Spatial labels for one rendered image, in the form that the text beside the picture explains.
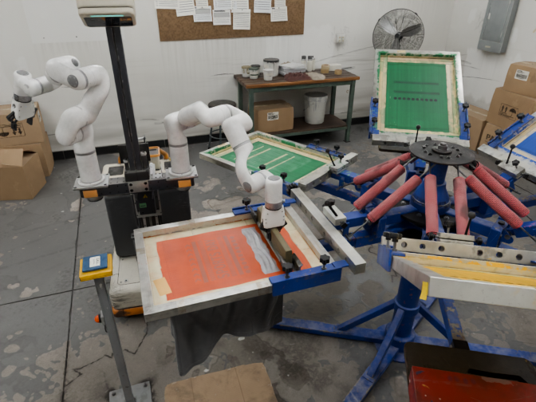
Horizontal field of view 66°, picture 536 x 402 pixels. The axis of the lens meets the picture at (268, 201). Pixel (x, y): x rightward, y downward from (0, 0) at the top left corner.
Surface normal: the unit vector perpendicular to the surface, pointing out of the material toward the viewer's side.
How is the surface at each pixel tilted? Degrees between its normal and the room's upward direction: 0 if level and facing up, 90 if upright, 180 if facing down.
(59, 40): 90
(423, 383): 0
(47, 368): 0
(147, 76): 90
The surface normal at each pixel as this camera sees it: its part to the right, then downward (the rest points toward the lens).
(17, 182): 0.09, 0.49
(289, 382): 0.00, -0.87
